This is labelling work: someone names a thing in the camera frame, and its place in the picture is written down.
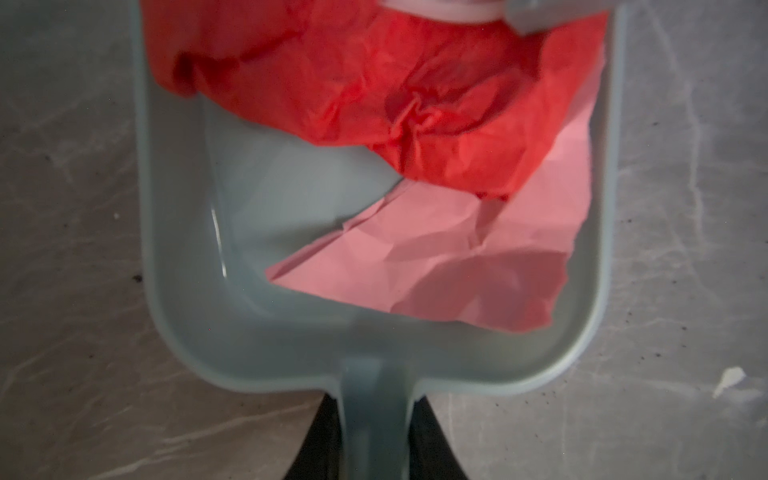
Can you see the red paper scrap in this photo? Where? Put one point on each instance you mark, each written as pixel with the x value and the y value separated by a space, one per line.
pixel 474 108

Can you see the teal hand brush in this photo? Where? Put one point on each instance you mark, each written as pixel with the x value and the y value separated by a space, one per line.
pixel 523 16

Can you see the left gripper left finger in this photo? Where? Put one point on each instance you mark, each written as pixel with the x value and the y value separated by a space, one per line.
pixel 320 454

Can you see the pink paper scrap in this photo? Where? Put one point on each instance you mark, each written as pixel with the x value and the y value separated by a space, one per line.
pixel 438 254

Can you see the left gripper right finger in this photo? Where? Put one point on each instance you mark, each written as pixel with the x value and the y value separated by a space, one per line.
pixel 430 455

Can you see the teal plastic dustpan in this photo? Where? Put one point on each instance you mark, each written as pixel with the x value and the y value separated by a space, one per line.
pixel 222 199

